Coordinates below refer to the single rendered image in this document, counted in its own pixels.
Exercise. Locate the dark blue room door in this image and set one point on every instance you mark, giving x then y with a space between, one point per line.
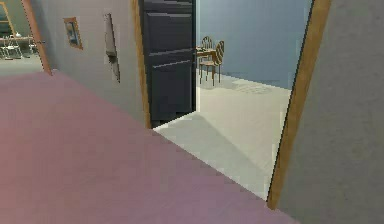
170 63

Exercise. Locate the wooden dining table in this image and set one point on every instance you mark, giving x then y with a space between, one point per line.
204 52

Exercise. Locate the wooden framed wall picture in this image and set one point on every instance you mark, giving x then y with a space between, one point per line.
73 33

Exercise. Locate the wooden spindle-back chair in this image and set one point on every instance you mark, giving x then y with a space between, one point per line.
206 45
216 60

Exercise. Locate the grey framed wall picture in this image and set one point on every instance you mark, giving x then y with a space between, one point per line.
111 46

